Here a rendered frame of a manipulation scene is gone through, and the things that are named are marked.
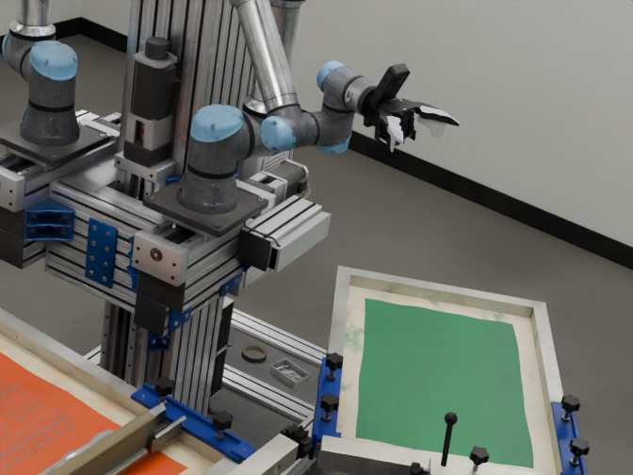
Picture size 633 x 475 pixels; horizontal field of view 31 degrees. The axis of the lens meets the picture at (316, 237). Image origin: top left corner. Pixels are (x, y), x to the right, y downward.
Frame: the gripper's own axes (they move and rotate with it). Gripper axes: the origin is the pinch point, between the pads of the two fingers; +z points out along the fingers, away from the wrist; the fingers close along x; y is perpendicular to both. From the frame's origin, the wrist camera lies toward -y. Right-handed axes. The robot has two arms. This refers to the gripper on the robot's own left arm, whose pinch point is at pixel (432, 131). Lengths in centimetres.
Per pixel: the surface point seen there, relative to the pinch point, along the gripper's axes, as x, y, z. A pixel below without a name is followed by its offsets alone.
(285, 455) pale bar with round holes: 41, 59, 11
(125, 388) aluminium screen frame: 57, 62, -28
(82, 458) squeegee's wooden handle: 79, 51, -4
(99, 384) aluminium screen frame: 61, 62, -33
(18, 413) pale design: 80, 62, -33
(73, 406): 68, 64, -31
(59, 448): 77, 62, -19
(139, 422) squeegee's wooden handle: 64, 54, -9
